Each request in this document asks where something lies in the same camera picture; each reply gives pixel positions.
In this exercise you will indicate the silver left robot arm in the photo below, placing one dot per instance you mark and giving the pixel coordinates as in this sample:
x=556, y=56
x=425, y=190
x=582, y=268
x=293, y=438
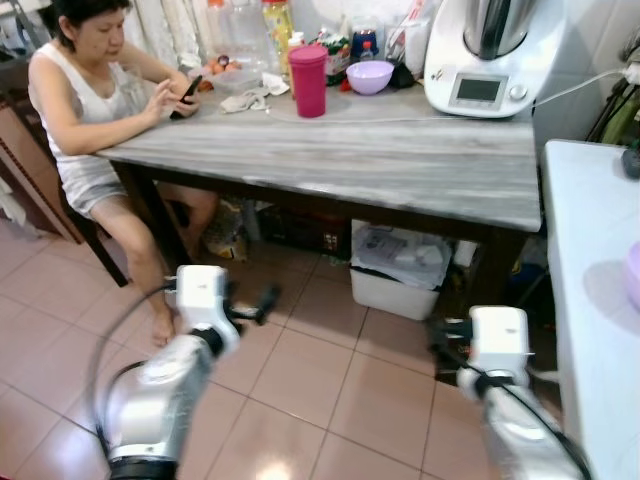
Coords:
x=160, y=400

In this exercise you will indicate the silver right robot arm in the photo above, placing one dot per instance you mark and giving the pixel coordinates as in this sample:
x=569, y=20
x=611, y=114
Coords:
x=520, y=440

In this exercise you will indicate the white plastic storage bin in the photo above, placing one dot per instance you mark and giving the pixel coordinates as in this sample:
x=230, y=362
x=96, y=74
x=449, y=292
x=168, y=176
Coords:
x=400, y=290

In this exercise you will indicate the yellow printed plastic bag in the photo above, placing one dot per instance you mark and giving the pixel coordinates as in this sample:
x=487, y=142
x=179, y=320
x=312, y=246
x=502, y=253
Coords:
x=225, y=235

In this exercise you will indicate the dark cardboard box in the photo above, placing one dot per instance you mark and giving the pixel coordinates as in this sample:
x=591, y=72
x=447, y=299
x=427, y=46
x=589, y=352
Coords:
x=305, y=230

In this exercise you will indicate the white folding table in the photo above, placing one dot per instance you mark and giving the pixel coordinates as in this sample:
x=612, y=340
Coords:
x=600, y=350

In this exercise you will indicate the grey wood-top dining table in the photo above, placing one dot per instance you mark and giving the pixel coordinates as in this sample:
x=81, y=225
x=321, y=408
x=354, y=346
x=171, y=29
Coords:
x=350, y=160

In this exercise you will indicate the dark wooden chair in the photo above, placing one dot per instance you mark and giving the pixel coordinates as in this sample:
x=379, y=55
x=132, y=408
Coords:
x=95, y=235

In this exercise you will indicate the lilac plastic bowl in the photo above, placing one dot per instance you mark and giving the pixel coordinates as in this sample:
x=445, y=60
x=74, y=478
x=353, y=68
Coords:
x=634, y=275
x=370, y=78

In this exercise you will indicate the crumpled white cloth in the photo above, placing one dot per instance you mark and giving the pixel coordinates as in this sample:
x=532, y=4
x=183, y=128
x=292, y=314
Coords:
x=245, y=99

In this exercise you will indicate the magenta plastic tumbler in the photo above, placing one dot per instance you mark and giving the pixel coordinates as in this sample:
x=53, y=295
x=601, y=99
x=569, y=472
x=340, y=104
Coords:
x=308, y=85

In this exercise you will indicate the black smartphone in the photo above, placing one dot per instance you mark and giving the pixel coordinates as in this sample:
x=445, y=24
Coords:
x=187, y=95

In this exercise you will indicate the woman in white tank top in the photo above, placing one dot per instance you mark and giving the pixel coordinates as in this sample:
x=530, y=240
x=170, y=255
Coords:
x=85, y=100

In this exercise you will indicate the clear plastic bottle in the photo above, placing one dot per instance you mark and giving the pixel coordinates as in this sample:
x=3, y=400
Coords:
x=240, y=30

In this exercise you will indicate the yellow labelled bottle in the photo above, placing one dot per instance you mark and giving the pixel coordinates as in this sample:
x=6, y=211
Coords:
x=278, y=25

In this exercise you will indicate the brown wooden cabinet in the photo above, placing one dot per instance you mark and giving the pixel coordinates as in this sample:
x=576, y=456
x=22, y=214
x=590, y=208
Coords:
x=25, y=150

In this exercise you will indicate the green bag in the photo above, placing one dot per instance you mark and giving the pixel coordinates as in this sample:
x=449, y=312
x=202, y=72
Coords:
x=622, y=120

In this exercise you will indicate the white patterned curtain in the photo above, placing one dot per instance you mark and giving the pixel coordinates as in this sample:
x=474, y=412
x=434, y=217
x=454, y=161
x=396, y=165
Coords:
x=170, y=30

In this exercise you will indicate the white kitchen cooking machine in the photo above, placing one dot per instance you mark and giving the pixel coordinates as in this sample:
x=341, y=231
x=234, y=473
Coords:
x=540, y=60

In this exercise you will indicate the white power plug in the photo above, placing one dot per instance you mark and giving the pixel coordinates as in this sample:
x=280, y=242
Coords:
x=632, y=74

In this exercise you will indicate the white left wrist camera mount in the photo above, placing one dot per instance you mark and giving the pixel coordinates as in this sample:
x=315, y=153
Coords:
x=200, y=295

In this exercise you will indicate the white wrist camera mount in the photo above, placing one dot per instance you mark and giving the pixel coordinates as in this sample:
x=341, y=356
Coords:
x=200, y=295
x=500, y=345

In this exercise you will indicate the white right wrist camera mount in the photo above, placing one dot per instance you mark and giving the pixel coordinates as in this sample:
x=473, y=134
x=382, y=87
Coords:
x=500, y=345

